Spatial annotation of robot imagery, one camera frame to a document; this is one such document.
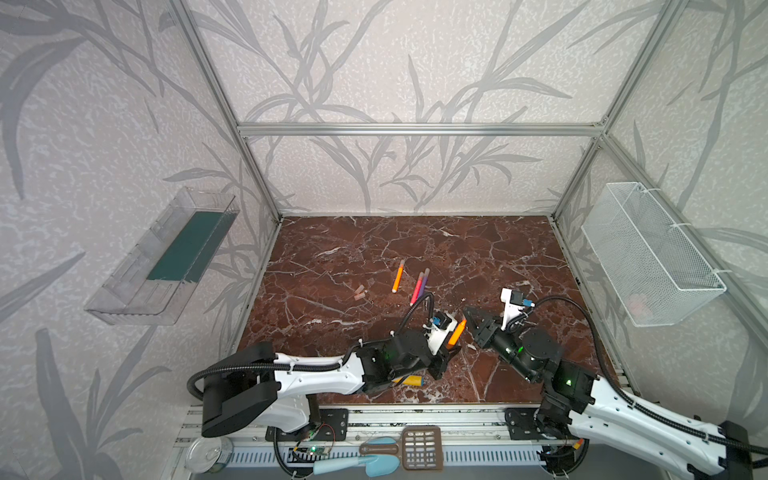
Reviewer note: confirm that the yellow toy shovel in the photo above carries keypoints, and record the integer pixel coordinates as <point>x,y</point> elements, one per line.
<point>409,380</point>

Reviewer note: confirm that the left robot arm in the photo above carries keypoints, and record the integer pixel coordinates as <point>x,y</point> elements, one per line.
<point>260,385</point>

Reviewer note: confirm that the pink marker pen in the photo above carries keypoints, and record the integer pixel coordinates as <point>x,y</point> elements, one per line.
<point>417,292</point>

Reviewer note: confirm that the white wire basket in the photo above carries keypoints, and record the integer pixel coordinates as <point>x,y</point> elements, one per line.
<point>656,271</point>

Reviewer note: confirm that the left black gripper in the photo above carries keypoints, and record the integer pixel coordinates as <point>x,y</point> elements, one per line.
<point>438,355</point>

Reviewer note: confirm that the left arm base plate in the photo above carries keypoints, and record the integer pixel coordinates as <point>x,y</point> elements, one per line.
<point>332,426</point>

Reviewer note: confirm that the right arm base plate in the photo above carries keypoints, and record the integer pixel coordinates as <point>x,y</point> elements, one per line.
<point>521,425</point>

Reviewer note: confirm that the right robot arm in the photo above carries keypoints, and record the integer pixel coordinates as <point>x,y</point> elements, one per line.
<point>686,447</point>

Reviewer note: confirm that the clear plastic wall tray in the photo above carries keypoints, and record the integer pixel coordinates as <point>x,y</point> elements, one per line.
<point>155,281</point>

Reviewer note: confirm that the light blue spatula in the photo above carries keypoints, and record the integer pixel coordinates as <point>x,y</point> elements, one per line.
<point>379,457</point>

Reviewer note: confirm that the purple marker pen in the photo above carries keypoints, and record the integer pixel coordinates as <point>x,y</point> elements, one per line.
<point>424,282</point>

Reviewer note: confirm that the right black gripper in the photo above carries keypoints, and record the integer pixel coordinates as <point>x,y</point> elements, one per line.
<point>488,330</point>

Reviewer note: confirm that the aluminium front rail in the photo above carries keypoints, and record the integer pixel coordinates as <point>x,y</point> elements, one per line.
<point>471,434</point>

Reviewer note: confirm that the orange marker pen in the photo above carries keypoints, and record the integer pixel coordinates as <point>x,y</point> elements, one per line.
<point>398,277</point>
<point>457,332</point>

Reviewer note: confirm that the small circuit board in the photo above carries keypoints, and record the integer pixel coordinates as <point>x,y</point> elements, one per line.
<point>310,453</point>

